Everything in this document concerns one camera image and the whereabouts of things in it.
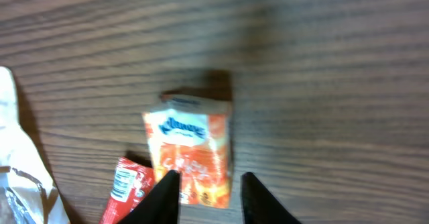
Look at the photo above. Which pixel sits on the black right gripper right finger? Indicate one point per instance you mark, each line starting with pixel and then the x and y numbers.
pixel 259 206

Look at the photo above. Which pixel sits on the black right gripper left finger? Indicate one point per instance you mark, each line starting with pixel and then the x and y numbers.
pixel 161 205

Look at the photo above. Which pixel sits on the red snack stick packet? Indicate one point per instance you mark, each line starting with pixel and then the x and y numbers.
pixel 131 184

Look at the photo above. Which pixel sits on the orange Kleenex tissue box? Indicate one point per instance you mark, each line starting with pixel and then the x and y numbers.
pixel 191 135

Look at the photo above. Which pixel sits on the brown snack pouch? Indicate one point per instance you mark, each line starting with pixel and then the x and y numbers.
pixel 28 191

